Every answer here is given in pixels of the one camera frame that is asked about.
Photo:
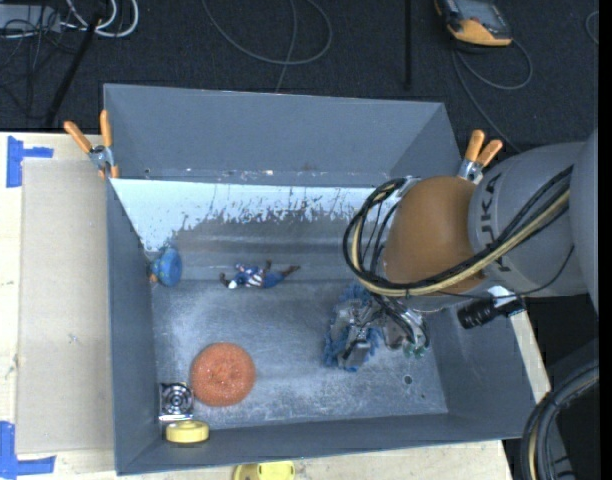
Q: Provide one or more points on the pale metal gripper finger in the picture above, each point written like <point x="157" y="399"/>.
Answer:
<point x="347" y="317"/>
<point x="357" y="354"/>

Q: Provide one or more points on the blue fluffy cloth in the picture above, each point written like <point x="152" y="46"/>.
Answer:
<point x="331" y="345"/>

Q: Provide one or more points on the grey metal bin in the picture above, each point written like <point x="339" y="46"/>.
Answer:
<point x="286" y="338"/>

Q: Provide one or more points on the blue toy figure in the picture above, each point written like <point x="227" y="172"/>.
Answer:
<point x="258" y="277"/>

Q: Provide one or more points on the orange round scouring pad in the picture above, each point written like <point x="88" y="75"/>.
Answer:
<point x="222" y="375"/>

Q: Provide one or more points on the blue round toy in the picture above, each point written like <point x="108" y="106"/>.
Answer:
<point x="167" y="267"/>

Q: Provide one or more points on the silver square metal part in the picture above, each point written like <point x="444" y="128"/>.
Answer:
<point x="176" y="401"/>

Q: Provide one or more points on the yellow round disc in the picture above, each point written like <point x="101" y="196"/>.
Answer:
<point x="187" y="432"/>

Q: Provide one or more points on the pale cardboard board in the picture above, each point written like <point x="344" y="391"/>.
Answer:
<point x="66" y="308"/>

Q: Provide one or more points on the black cylinder on white bracket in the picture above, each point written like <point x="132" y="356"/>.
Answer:
<point x="481" y="312"/>

